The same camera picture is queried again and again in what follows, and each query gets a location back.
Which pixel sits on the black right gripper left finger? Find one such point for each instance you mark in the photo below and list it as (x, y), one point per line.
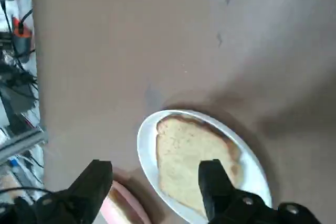
(86, 190)

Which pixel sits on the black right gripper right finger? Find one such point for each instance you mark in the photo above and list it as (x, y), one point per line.
(218, 190)

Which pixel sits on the brown bread slice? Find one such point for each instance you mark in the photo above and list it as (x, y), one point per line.
(118, 205)
(181, 155)

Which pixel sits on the pink round plate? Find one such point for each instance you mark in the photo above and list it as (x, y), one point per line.
(131, 197)

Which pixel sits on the white round plate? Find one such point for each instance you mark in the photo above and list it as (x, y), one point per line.
(147, 150)

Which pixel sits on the orange black plug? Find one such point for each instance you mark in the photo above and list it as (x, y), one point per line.
(22, 35)

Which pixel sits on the aluminium frame rail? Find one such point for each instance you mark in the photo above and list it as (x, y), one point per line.
(21, 142)

